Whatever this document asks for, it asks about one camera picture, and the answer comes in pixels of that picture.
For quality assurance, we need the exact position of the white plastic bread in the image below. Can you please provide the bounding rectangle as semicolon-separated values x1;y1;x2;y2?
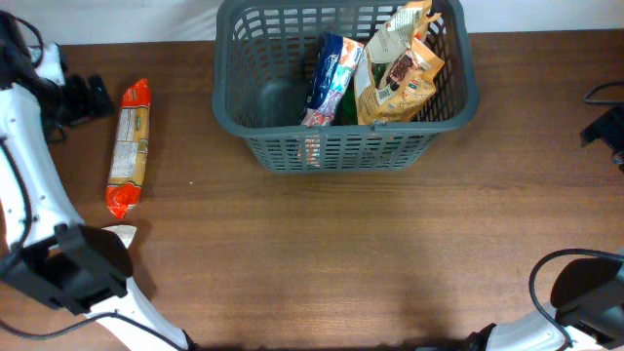
104;224;137;249

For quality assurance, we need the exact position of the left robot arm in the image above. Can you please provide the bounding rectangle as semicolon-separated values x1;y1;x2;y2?
1;12;194;350

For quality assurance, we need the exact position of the orange snack bag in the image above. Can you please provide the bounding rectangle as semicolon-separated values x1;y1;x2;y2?
354;0;445;125

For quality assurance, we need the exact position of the grey plastic basket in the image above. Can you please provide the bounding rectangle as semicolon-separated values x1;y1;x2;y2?
213;0;479;173

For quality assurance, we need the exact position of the orange noodle packet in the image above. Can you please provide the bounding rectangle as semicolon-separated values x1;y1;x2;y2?
105;79;151;219

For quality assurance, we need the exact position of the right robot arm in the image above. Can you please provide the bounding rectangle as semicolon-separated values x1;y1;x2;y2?
460;248;623;350

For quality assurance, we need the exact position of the colourful tissue multipack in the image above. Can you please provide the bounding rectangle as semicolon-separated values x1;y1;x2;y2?
297;32;366;165

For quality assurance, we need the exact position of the green lid jar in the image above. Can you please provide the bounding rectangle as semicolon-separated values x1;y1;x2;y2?
338;89;358;126

